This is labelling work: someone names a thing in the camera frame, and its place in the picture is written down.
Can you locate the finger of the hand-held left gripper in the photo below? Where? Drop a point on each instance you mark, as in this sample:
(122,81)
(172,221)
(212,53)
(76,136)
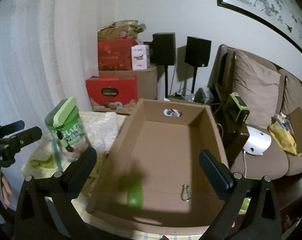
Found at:
(13,127)
(25,137)

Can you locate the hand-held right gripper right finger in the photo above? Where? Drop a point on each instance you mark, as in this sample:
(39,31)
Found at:
(216,175)

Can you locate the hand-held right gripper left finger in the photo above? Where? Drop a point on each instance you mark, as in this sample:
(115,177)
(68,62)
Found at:
(84,163)

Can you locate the green lidded plastic jar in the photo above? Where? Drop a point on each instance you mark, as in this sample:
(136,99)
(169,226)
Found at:
(71,132)

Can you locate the silver carabiner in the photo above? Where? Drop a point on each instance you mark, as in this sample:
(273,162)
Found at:
(182,192)

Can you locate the green plastic clip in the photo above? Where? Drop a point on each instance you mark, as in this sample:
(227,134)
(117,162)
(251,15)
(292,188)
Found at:
(135,197)

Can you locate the person's left hand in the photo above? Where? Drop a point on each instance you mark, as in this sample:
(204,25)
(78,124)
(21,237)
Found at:
(6,190)

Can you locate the teal plastic strip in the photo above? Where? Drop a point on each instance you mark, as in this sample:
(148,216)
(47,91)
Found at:
(57,157)

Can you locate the white lace cloth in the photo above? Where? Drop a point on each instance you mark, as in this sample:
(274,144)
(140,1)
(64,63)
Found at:
(103,130)

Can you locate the dark wooden side table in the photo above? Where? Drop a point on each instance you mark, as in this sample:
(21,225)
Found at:
(234,140)

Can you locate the yellow checked tablecloth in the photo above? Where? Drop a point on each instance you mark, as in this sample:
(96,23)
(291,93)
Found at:
(79,210)

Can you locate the brown sofa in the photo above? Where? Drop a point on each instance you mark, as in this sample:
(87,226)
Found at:
(266,160)

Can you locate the white round device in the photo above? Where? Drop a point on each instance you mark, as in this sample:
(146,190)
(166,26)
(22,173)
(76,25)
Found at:
(256,141)

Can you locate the green portable radio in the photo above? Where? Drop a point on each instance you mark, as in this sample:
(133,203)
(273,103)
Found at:
(238,108)

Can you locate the white curtain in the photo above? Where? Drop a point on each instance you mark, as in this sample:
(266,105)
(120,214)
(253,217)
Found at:
(28,55)

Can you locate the yellow bag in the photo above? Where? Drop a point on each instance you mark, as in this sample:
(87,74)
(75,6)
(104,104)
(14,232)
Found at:
(282,138)

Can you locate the red gift box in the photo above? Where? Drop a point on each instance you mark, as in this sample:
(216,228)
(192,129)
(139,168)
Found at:
(111,90)

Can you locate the grey electronic device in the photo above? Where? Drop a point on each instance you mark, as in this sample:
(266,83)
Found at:
(203,95)

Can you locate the large beige pillow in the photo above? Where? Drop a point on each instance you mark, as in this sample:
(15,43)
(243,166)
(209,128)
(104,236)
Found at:
(256,90)

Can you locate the small cardboard box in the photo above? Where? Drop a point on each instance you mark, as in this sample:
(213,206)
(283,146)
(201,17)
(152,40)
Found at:
(301,130)

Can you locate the black speaker stand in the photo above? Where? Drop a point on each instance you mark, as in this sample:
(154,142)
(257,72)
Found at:
(166,80)
(194,80)

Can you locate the large cardboard carton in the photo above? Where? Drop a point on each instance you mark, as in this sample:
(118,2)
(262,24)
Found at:
(147,82)

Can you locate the brown back cushion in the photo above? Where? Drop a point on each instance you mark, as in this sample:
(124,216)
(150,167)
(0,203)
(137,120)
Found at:
(291,92)

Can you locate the red gift bag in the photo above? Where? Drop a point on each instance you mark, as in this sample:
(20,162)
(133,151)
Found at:
(113,55)

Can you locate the small white box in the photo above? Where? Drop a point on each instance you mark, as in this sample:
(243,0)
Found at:
(140,57)

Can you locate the black speaker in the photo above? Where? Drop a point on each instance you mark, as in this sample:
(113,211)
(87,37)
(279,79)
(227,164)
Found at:
(197,52)
(163,48)

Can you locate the brown paper bag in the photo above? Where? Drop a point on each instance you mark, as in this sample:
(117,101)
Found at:
(116,31)

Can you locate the framed painting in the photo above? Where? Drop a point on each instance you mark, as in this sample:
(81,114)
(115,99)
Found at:
(266,2)

